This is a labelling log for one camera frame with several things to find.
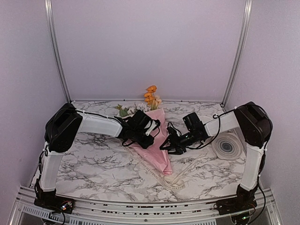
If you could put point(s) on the peach flower long green stem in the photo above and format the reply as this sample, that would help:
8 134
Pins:
156 102

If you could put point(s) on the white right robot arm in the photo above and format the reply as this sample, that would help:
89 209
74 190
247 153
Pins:
251 119

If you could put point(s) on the aluminium frame post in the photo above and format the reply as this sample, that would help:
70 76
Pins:
240 47
55 48

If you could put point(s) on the aluminium frame left post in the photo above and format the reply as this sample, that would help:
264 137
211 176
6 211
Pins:
55 48

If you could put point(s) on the pink wrapping paper sheet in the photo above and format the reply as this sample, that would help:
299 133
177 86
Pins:
154 145

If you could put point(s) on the orange flower stem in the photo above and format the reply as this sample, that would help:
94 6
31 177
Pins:
149 97

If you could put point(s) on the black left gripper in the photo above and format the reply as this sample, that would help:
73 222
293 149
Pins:
146 144

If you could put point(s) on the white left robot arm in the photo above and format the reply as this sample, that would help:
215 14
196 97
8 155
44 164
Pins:
67 122

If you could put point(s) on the grey swirl ceramic plate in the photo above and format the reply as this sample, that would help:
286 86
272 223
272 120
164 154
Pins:
227 146

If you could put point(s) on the aluminium front rail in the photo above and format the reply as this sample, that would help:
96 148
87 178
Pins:
96 212

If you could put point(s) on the aluminium frame right post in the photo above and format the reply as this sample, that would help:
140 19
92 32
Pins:
240 47

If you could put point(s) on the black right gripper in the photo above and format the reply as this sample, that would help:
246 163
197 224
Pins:
172 138

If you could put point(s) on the cream ribbon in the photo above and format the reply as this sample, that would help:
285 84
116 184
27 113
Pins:
170 182

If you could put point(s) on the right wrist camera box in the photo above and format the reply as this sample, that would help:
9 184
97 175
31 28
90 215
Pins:
193 123

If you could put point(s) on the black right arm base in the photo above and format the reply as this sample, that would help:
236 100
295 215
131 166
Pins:
244 200

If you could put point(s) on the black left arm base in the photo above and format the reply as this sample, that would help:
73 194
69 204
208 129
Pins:
51 201

